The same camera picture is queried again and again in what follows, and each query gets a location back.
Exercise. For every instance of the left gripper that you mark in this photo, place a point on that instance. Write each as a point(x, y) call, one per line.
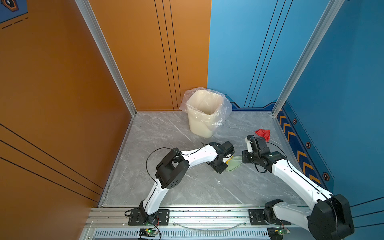
point(221, 170)

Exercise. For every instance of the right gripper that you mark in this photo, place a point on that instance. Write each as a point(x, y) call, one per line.
point(244, 153)

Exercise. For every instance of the green plastic dustpan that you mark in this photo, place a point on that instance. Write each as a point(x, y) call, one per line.
point(235, 162)

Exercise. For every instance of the red paper scrap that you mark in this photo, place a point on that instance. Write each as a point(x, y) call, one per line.
point(266, 134)

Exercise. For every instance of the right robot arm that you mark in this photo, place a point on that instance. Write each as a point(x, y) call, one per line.
point(328, 216)

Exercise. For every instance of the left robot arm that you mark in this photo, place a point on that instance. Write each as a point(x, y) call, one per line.
point(172, 168)

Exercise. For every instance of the clear plastic bin liner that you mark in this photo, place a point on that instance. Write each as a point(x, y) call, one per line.
point(206, 106)

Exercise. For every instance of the cream plastic trash bin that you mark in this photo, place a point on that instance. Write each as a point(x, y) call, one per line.
point(199, 129)

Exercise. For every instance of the right circuit board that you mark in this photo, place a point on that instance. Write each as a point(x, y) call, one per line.
point(278, 234)

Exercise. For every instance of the left green circuit board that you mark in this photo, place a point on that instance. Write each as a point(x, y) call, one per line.
point(148, 234)

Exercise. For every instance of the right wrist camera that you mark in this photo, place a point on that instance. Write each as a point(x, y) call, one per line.
point(250, 143)

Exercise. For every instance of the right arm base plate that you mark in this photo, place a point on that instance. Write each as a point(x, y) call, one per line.
point(257, 218)

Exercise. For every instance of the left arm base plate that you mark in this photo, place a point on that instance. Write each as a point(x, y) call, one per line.
point(160, 218)

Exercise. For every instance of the aluminium front rail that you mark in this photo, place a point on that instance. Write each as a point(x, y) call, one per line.
point(186, 223)

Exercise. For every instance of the right aluminium corner post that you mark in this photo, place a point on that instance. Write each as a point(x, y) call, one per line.
point(319, 32)

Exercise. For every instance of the aluminium corner post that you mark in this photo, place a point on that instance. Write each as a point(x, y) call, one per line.
point(319, 32)
point(101, 42)

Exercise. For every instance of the left aluminium corner post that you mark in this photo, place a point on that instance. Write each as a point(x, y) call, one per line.
point(101, 42)

